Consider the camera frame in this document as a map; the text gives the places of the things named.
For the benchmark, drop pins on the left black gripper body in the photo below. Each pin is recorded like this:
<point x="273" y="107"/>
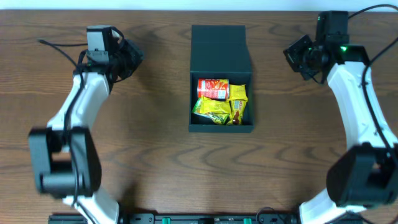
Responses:
<point x="131" y="58"/>

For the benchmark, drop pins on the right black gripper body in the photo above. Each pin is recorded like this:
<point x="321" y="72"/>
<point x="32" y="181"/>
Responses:
<point x="296" y="56"/>

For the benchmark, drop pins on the orange cracker snack packet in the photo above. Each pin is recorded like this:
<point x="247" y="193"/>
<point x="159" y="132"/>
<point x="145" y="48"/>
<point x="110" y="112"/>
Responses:
<point x="237" y="92"/>

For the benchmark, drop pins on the yellow brown chocolate snack packet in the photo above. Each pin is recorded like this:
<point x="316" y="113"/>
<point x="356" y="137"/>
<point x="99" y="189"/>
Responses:
<point x="237" y="112"/>

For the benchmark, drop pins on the dark green gift box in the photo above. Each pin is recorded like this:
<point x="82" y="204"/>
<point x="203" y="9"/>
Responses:
<point x="220" y="52"/>

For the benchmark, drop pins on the red Pringles can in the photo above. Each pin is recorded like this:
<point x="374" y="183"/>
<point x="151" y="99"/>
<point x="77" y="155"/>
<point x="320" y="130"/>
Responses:
<point x="216" y="89"/>

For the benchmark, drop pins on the green orange snack packet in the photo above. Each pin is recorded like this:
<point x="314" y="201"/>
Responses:
<point x="217" y="118"/>

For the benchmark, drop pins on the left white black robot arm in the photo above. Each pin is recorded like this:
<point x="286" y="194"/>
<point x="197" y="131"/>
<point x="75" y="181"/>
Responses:
<point x="63" y="154"/>

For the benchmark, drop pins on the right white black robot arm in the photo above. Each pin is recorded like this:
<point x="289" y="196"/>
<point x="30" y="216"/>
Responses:
<point x="365" y="176"/>

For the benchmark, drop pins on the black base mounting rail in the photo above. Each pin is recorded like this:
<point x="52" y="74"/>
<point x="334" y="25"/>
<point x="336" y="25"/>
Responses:
<point x="266" y="218"/>

